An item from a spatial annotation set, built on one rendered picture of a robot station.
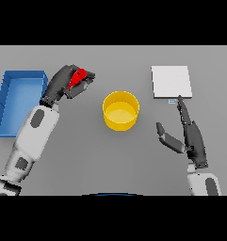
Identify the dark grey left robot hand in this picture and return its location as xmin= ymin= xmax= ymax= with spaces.
xmin=39 ymin=64 xmax=96 ymax=108

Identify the blue tray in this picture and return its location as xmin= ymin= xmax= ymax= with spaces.
xmin=0 ymin=70 xmax=49 ymax=138

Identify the red beaker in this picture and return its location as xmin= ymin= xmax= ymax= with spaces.
xmin=67 ymin=68 xmax=88 ymax=90

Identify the yellow bowl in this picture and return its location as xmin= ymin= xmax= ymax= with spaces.
xmin=102 ymin=90 xmax=140 ymax=132

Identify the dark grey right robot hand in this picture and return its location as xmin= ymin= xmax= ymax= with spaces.
xmin=154 ymin=94 xmax=209 ymax=169

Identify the pale square measuring scale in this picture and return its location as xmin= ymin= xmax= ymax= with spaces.
xmin=150 ymin=65 xmax=193 ymax=104

